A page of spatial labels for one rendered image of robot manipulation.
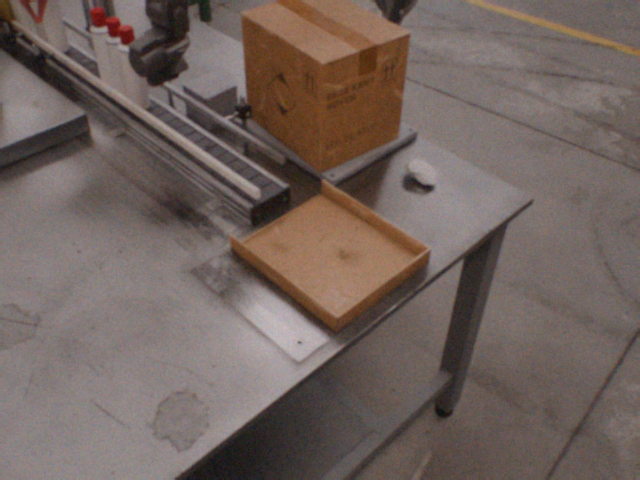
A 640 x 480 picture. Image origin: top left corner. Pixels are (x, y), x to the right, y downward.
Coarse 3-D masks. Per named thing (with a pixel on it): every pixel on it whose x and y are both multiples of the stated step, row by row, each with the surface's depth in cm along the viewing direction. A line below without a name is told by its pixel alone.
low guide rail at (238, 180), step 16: (48, 48) 179; (96, 80) 166; (112, 96) 163; (144, 112) 156; (160, 128) 152; (192, 144) 146; (208, 160) 143; (224, 176) 141; (240, 176) 138; (256, 192) 135
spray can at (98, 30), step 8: (96, 8) 157; (96, 16) 156; (104, 16) 157; (96, 24) 157; (104, 24) 158; (96, 32) 158; (104, 32) 158; (96, 40) 159; (104, 40) 159; (96, 48) 161; (104, 48) 161; (96, 56) 163; (104, 56) 162; (104, 64) 163; (104, 72) 165; (112, 72) 165; (104, 80) 167; (112, 80) 166
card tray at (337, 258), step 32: (288, 224) 140; (320, 224) 140; (352, 224) 140; (384, 224) 136; (256, 256) 127; (288, 256) 132; (320, 256) 133; (352, 256) 133; (384, 256) 133; (416, 256) 133; (288, 288) 124; (320, 288) 126; (352, 288) 126; (384, 288) 124; (352, 320) 121
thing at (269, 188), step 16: (16, 32) 193; (64, 64) 179; (80, 64) 180; (96, 64) 180; (80, 80) 173; (128, 112) 162; (160, 112) 162; (176, 128) 157; (192, 128) 157; (176, 144) 152; (208, 144) 153; (192, 160) 148; (224, 160) 148; (240, 160) 148; (256, 176) 144; (240, 192) 140; (272, 192) 140
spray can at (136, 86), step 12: (120, 36) 150; (132, 36) 151; (120, 48) 152; (120, 60) 154; (132, 72) 155; (132, 84) 157; (144, 84) 159; (132, 96) 159; (144, 96) 160; (144, 108) 162
